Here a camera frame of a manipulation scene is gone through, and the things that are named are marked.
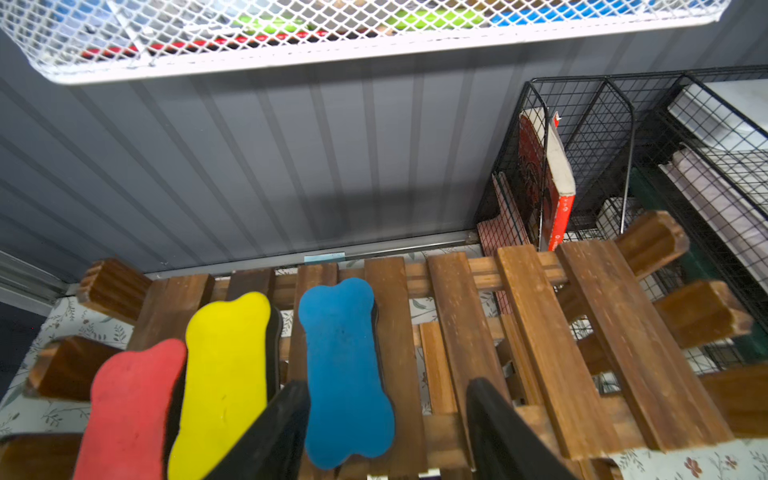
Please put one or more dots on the yellow eraser top shelf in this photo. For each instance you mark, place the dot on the yellow eraser top shelf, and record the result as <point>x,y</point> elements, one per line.
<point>225,384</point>

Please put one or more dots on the wooden two-tier shelf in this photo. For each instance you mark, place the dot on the wooden two-tier shelf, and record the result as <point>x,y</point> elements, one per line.
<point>568,337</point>

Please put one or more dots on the blue eraser top shelf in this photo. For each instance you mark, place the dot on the blue eraser top shelf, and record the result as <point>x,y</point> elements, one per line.
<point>350,412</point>

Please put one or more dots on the red book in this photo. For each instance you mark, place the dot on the red book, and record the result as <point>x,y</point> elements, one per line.
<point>547,177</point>

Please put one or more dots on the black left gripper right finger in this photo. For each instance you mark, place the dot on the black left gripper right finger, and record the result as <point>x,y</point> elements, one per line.
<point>503,445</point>

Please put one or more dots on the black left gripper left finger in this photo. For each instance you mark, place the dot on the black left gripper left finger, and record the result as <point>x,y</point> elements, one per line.
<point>273,446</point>

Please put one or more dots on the black wire desk organizer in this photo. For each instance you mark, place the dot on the black wire desk organizer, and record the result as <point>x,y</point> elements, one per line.
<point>617,136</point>

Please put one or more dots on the red eraser top shelf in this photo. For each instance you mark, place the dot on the red eraser top shelf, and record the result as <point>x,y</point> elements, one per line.
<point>130,428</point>

